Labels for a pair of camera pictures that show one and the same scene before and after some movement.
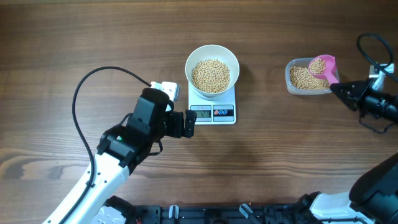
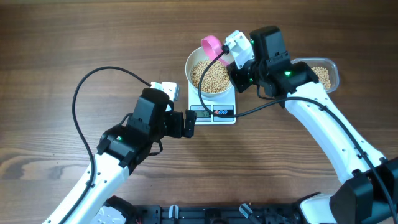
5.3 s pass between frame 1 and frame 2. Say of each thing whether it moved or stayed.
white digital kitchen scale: stayed
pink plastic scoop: moved
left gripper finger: stayed
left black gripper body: stayed
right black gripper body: moved
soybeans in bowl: stayed
